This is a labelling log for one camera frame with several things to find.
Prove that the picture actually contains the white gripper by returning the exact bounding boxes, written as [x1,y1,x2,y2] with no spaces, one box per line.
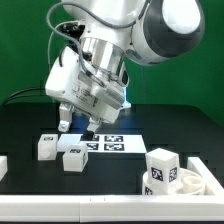
[45,46,125,140]

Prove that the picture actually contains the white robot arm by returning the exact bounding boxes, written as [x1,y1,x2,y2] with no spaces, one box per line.
[45,0,205,140]

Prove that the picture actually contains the black cables on table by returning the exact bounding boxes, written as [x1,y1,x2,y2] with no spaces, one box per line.
[1,87,48,107]

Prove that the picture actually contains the white round stool seat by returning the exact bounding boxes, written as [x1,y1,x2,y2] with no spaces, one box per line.
[142,168,206,195]

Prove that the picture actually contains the white camera cable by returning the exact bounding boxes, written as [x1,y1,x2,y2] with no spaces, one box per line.
[47,21,78,73]

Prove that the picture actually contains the white sheet with tags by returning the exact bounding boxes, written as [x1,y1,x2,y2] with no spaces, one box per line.
[57,134,146,154]

